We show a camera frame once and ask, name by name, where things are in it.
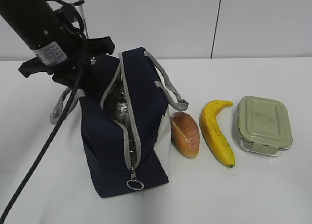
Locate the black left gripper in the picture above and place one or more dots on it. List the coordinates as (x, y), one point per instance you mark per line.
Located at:
(53, 59)

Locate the navy blue lunch bag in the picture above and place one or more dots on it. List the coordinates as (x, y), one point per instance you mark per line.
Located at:
(126, 132)

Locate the brown bread roll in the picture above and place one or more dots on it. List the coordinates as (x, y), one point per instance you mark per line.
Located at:
(185, 134)

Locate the yellow banana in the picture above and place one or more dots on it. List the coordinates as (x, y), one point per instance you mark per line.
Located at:
(212, 134)

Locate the green lid glass container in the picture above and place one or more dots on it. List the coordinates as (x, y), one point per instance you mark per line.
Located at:
(263, 126)

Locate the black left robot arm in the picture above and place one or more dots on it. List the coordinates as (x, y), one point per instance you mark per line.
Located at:
(58, 39)

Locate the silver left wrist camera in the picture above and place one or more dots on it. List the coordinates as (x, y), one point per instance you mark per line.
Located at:
(79, 8)

